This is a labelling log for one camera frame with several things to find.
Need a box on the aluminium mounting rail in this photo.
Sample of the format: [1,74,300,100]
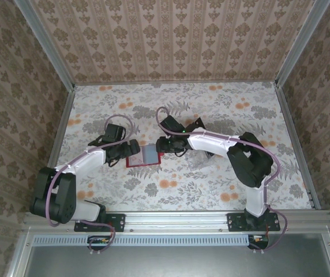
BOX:
[23,210,330,234]

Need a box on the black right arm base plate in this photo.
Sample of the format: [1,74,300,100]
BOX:
[227,212,281,233]

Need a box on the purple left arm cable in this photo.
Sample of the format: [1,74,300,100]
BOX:
[45,114,136,256]

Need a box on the aluminium side rail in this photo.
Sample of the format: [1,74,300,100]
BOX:
[45,85,76,181]
[274,83,320,210]

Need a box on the grey metal panel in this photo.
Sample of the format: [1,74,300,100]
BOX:
[9,232,330,277]

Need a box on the aluminium frame post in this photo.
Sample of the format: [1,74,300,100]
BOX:
[276,0,330,87]
[14,0,76,90]

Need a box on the pink white VIP card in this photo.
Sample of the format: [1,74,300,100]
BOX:
[129,155,145,167]

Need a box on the black controller board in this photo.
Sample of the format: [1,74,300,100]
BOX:
[247,234,271,250]
[87,235,114,251]

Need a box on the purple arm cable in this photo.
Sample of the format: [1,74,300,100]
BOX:
[45,114,136,256]
[155,106,290,254]

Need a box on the floral table cover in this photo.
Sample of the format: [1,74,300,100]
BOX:
[49,82,313,213]

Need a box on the white slotted cable duct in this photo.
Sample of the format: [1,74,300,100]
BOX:
[33,234,254,246]

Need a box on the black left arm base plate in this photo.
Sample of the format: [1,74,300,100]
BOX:
[74,212,126,233]

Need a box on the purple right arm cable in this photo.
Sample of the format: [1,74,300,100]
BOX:
[155,106,290,254]

